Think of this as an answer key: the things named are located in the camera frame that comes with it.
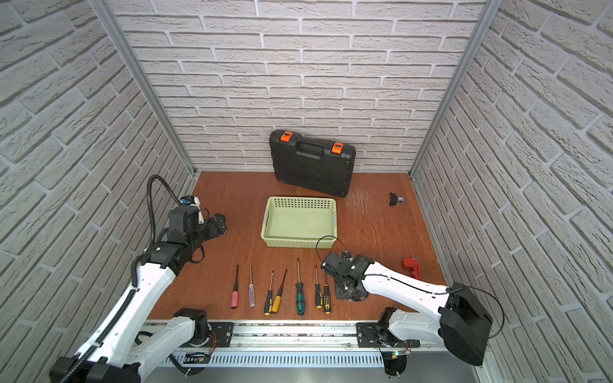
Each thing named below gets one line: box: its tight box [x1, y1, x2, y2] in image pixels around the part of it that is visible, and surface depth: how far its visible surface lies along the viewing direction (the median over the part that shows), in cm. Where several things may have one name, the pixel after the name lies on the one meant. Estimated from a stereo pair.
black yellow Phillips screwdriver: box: [315, 264, 324, 309], surface depth 82 cm
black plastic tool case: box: [268, 129, 356, 198], surface depth 97 cm
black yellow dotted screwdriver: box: [323, 277, 332, 315], surface depth 81 cm
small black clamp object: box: [388, 191, 405, 206], surface depth 109 cm
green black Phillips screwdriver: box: [295, 257, 306, 316], surface depth 81 cm
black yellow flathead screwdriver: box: [264, 270, 274, 316], surface depth 81 cm
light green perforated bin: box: [260, 196, 338, 249], surface depth 103 cm
